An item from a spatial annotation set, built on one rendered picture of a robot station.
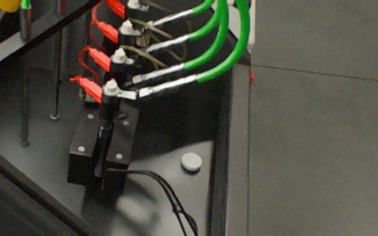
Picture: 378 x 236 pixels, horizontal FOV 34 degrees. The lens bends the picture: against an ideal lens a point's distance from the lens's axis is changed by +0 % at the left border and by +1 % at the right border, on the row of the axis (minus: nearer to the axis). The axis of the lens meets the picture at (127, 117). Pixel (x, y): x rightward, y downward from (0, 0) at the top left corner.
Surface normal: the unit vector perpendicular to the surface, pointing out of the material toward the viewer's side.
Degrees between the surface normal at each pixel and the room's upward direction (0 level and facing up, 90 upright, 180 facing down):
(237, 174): 0
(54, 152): 0
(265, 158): 0
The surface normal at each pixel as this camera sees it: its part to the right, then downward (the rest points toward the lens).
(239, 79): 0.12, -0.70
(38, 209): 0.76, -0.38
